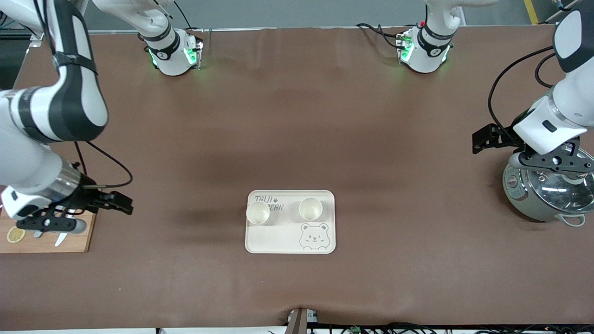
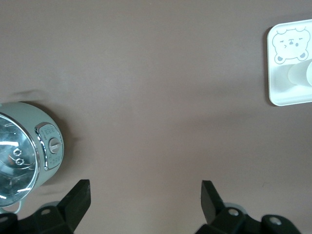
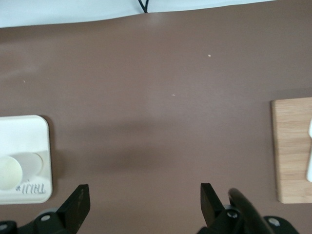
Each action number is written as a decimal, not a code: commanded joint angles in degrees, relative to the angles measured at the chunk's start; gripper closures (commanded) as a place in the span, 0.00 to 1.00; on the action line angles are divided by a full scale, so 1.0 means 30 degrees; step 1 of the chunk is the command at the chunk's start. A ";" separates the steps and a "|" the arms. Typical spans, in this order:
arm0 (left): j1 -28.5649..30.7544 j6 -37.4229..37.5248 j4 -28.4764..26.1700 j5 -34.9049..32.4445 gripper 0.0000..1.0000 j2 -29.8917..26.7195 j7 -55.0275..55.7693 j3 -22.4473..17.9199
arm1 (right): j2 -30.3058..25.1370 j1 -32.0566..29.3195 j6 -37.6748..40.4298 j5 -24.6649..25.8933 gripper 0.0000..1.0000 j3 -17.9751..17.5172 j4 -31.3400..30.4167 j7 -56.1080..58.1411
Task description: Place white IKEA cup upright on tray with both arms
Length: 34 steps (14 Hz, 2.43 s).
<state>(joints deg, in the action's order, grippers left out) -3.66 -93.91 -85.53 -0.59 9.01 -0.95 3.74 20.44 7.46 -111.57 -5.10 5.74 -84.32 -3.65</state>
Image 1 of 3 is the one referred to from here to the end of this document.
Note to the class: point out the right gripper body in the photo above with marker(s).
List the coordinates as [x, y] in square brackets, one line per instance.
[88, 196]

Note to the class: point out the white plastic cup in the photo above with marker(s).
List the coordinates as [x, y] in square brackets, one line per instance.
[258, 213]
[310, 208]

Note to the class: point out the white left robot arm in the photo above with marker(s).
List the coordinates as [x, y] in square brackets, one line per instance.
[577, 93]

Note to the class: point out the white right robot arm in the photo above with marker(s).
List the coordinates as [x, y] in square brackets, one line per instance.
[28, 162]

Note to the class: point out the cream bear print tray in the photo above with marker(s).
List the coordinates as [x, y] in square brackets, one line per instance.
[278, 239]

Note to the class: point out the yellow lemon slice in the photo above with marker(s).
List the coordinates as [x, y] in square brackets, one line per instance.
[16, 235]

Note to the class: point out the wooden cutting board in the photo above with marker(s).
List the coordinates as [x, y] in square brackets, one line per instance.
[79, 241]

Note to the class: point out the white plastic knife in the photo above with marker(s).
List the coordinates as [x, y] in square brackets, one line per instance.
[61, 239]

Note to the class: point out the glass pot lid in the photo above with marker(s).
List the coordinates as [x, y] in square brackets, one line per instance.
[557, 188]

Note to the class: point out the grey-green electric pot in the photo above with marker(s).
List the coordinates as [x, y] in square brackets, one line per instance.
[524, 199]

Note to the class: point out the metal table clamp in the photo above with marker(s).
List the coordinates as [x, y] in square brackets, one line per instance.
[299, 320]

